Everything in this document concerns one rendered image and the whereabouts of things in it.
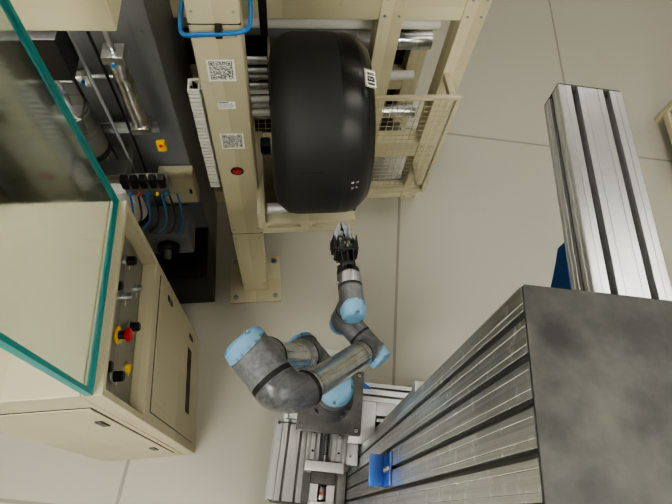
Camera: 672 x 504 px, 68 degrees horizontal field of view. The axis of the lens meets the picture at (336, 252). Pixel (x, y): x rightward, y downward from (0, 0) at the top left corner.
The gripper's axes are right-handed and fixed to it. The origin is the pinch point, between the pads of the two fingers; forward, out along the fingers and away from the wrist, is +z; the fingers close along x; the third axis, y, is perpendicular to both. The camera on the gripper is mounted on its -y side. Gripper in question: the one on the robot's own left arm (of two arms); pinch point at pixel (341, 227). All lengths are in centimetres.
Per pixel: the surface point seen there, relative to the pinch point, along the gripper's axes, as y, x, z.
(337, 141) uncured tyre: 31.8, 2.5, 6.9
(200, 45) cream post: 55, 38, 19
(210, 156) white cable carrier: 9, 43, 26
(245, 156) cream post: 10.0, 30.9, 24.5
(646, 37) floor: -80, -280, 242
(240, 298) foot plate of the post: -102, 43, 34
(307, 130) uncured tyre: 34.6, 11.2, 8.8
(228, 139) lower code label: 18.8, 35.6, 23.4
